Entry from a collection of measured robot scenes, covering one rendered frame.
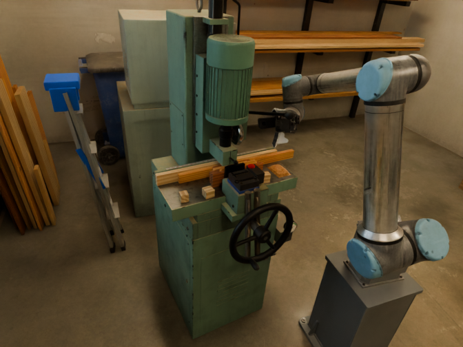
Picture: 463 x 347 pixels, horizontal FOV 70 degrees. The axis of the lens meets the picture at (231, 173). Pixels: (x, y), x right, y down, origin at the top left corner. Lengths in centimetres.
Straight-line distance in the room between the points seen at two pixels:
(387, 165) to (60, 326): 180
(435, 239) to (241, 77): 89
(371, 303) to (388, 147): 72
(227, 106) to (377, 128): 53
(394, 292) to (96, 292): 161
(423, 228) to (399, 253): 13
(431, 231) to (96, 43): 314
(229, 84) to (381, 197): 65
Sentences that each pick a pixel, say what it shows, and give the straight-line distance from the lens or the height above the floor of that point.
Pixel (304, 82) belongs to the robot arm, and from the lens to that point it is 157.
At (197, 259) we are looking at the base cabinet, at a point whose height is 59.
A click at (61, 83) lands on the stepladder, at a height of 115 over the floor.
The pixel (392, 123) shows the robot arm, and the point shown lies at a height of 132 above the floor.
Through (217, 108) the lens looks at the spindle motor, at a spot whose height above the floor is 123.
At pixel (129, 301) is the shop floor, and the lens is 215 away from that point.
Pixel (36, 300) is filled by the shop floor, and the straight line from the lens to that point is 232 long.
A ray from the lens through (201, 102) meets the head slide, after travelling 141.
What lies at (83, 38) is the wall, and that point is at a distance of 359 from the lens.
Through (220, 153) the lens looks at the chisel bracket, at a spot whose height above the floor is 101.
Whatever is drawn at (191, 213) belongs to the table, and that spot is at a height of 86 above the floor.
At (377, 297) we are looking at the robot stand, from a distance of 160.
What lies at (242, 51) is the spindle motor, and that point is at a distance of 121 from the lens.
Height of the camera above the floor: 168
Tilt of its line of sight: 32 degrees down
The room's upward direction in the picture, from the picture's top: 4 degrees clockwise
